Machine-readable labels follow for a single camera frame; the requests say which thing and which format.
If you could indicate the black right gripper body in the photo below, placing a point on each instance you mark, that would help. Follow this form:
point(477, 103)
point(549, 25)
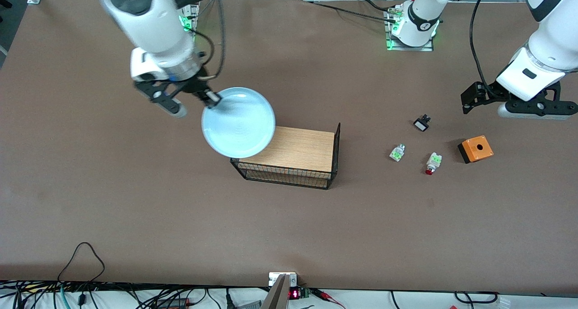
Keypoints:
point(197, 86)

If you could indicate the light blue plate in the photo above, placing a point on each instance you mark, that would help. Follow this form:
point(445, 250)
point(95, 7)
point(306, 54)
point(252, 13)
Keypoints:
point(239, 124)

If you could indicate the red push button switch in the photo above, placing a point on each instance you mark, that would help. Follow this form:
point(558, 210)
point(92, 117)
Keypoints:
point(434, 161)

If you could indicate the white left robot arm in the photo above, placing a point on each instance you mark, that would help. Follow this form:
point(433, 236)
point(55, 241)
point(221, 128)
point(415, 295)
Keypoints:
point(551, 42)

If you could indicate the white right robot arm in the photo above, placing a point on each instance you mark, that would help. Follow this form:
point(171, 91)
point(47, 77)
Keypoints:
point(153, 24)

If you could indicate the green white contact block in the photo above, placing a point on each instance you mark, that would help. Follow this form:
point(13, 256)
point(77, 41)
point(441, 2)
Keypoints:
point(397, 153)

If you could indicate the black power adapter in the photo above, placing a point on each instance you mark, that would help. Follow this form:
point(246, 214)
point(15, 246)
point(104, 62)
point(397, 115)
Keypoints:
point(174, 303)

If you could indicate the red LED display module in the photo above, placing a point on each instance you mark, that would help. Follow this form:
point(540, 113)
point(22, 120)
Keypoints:
point(294, 294)

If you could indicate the red clip leads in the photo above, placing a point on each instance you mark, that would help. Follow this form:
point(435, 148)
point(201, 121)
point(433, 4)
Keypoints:
point(323, 293)

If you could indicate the black inline connector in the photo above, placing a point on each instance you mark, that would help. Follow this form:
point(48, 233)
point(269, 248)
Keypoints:
point(81, 299)

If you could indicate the orange button enclosure box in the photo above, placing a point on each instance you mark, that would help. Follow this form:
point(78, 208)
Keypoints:
point(476, 148)

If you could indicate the small black switch part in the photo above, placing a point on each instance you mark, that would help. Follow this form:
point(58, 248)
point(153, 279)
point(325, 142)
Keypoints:
point(421, 124)

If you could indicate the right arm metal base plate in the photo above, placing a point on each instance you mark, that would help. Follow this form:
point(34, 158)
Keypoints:
point(194, 17)

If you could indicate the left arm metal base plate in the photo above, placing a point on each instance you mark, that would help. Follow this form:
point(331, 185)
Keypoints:
point(408, 49)

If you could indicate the small metal bracket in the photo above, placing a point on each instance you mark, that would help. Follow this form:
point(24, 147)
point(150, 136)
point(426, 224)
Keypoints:
point(274, 279)

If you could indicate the grey camera mount bar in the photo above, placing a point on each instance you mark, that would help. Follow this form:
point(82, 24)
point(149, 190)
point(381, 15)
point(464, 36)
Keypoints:
point(276, 297)

